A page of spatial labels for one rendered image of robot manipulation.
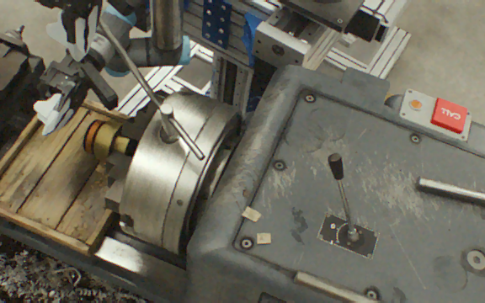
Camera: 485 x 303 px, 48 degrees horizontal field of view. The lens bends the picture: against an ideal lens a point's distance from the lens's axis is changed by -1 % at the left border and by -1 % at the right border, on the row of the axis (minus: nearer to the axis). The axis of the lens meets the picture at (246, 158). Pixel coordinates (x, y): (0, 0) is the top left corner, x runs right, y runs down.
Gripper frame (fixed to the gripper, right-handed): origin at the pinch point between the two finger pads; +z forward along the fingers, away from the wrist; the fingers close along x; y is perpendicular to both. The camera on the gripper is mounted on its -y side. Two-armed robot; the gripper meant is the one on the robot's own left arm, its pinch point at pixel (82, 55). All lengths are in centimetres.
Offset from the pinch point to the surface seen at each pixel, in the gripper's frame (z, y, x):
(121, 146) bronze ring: 24.7, -3.7, -8.9
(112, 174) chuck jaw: 26.3, -5.3, -2.6
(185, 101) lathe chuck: 11.0, -14.0, -12.6
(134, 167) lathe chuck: 17.6, -11.5, 1.5
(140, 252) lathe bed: 51, -12, -6
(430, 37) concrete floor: 73, -74, -225
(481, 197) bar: 6, -68, -12
